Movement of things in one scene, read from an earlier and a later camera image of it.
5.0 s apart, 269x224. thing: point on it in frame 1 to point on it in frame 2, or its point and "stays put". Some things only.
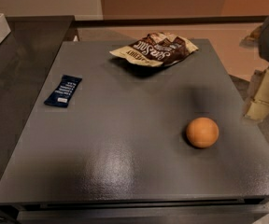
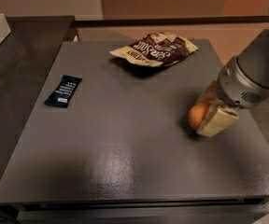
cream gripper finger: [252, 40] to [233, 89]
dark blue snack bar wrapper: [61, 95] stays put
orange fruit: [202, 132] to [196, 114]
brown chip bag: [158, 49] stays put
